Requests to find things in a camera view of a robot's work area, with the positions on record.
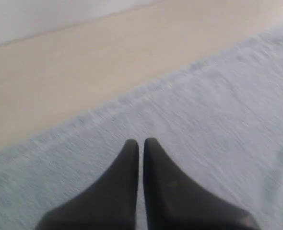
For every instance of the light blue fluffy towel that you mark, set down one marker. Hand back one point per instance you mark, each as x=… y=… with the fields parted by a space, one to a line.
x=220 y=119

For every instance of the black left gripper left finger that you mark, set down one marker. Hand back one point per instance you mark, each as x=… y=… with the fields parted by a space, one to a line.
x=108 y=204

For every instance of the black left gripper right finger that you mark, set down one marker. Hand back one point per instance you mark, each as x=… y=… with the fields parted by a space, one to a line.
x=175 y=202

